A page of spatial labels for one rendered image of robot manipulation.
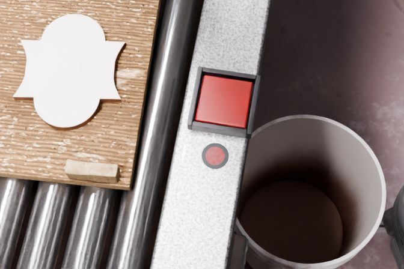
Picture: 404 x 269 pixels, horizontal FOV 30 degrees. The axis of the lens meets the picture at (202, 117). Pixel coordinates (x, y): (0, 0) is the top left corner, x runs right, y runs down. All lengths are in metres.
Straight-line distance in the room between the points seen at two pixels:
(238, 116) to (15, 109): 0.26
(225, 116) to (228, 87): 0.04
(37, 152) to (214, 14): 0.28
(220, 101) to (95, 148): 0.16
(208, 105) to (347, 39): 1.13
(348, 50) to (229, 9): 1.04
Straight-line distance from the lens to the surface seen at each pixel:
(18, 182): 0.90
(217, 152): 0.88
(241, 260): 0.94
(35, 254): 0.87
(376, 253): 1.82
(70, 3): 0.96
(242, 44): 0.94
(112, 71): 0.89
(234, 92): 0.89
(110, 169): 0.84
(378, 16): 2.04
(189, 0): 0.96
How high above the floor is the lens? 1.75
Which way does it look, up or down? 69 degrees down
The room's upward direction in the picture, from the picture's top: 5 degrees counter-clockwise
